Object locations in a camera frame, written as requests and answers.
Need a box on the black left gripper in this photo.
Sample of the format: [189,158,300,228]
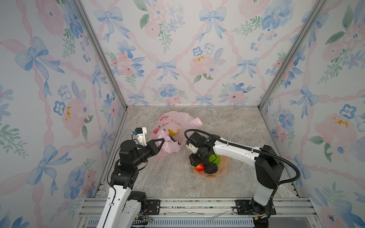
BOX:
[132,138,164,169]

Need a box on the red yellow mango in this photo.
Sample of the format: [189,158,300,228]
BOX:
[194,163,204,172]

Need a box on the green apple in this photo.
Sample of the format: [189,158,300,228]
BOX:
[208,154,221,165]

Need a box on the pink plastic bag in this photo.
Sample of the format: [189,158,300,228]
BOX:
[149,111,203,158]

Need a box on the dark avocado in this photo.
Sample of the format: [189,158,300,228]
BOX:
[204,163,218,174]

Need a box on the yellow lemon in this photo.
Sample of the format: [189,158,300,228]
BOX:
[168,129,178,136]

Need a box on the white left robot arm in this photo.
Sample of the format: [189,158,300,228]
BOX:
[97,139,164,228]

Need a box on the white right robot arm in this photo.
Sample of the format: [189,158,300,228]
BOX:
[186,131,284,220]

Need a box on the pink scalloped fruit plate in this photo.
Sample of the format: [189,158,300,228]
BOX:
[188,154,229,179]

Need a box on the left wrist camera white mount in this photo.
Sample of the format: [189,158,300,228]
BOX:
[131,127,147,146]

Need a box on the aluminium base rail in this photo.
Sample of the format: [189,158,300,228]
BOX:
[75,198,324,228]

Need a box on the aluminium corner post left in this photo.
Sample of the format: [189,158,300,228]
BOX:
[70,0,127,111]

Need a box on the aluminium corner post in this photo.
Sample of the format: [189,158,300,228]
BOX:
[70,0,127,111]
[258,0,328,111]

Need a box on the aluminium corner post right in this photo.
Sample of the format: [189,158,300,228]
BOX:
[258,0,328,111]

